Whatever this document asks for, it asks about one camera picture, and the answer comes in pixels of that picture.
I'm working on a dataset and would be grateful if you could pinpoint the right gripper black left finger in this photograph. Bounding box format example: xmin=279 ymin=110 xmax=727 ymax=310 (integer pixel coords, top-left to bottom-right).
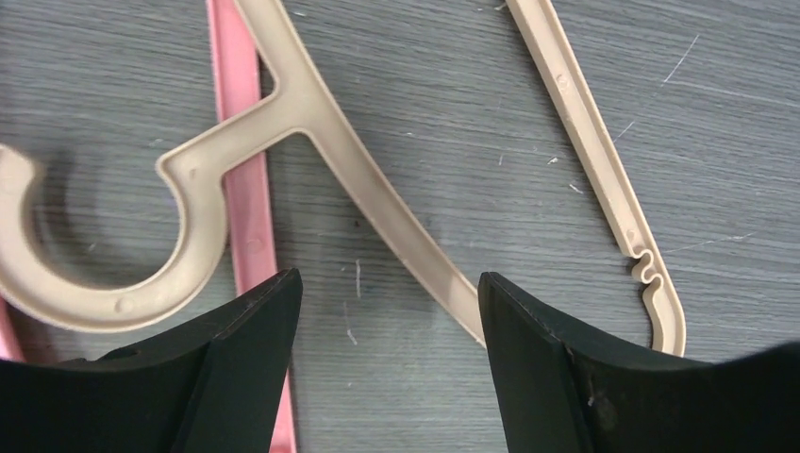
xmin=1 ymin=269 xmax=303 ymax=452

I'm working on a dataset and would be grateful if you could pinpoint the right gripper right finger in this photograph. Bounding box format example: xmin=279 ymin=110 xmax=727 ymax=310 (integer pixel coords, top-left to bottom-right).
xmin=478 ymin=272 xmax=799 ymax=452

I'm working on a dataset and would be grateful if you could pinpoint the beige plastic hanger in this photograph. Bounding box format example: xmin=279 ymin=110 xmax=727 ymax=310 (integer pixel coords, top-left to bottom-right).
xmin=1 ymin=1 xmax=687 ymax=356

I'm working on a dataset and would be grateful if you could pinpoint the pink plastic hanger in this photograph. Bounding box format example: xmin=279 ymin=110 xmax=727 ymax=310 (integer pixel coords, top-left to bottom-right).
xmin=1 ymin=1 xmax=296 ymax=452

